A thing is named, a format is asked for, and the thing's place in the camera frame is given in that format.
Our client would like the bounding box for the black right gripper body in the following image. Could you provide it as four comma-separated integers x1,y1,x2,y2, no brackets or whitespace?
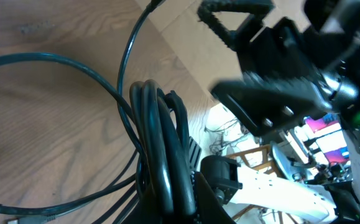
236,1,360,109

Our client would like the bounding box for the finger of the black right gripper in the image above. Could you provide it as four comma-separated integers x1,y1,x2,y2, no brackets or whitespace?
211,77,332,136
197,0,275,52

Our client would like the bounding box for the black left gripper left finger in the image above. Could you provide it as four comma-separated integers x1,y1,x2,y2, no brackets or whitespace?
122,186,158,224

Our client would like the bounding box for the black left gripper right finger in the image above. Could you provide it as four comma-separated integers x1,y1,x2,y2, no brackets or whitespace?
192,172,234,224

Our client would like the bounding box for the black cable bundle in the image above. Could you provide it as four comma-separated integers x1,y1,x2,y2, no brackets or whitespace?
0,0,199,224

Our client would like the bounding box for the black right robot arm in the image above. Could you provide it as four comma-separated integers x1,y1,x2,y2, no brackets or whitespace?
197,1,360,223

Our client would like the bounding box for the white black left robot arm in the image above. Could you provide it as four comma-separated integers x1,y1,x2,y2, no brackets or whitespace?
123,155,337,223

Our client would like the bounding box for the brown cardboard panel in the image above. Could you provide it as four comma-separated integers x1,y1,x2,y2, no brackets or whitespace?
148,0,310,98

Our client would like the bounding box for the colourful monitor screen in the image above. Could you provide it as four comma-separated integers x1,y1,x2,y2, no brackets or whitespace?
303,114,349,165

